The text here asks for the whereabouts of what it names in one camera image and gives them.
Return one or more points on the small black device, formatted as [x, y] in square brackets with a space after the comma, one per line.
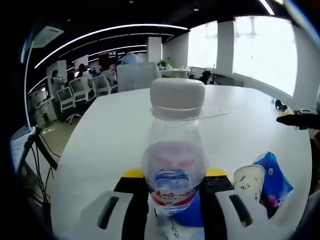
[281, 105]

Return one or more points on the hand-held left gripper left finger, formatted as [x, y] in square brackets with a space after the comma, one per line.
[120, 217]

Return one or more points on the green potted plant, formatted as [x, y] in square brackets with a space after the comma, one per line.
[164, 63]

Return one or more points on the white background desk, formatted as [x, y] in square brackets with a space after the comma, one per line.
[175, 73]

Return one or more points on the black office chair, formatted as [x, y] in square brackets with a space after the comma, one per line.
[205, 77]

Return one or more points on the black laptop stand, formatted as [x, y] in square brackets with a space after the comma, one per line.
[47, 155]

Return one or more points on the ceiling air conditioner vent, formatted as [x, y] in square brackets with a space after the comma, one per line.
[48, 35]

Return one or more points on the white translucent partition panel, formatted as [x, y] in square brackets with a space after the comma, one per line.
[136, 77]

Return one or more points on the open white laptop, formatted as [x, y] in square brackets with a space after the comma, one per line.
[18, 147]

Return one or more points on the clear plastic water bottle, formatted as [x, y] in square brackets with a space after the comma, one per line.
[175, 125]

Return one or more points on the blue tissue pack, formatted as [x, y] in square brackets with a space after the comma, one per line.
[275, 182]

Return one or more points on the long ceiling light strip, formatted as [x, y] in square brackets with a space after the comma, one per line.
[140, 25]

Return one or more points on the wet wipes pack blue lid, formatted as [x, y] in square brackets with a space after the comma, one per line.
[187, 217]

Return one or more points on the white background office chair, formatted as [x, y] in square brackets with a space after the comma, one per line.
[65, 100]
[102, 86]
[80, 88]

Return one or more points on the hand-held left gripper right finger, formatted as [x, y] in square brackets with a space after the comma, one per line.
[225, 217]

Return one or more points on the white printed paper cup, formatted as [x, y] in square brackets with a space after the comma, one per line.
[250, 182]

